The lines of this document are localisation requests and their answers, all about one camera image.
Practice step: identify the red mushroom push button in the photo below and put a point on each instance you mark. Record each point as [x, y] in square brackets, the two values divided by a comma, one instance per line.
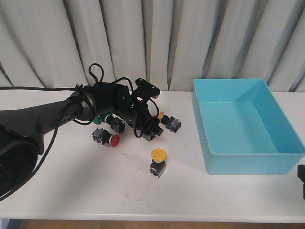
[102, 136]

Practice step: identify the yellow mushroom push button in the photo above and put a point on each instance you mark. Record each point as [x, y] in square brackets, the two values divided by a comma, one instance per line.
[158, 164]

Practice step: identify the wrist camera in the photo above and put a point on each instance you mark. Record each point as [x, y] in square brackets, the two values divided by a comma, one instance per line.
[152, 90]

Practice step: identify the light blue plastic box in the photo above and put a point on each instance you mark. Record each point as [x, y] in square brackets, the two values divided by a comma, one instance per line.
[242, 128]

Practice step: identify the grey pleated curtain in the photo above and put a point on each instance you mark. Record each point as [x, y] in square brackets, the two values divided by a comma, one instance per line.
[52, 43]

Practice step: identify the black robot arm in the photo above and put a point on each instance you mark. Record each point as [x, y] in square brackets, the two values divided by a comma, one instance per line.
[22, 150]

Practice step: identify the small yellow push button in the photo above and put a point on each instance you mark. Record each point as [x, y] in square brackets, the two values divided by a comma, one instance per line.
[171, 123]

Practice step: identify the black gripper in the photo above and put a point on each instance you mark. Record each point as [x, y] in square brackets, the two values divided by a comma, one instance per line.
[133, 108]

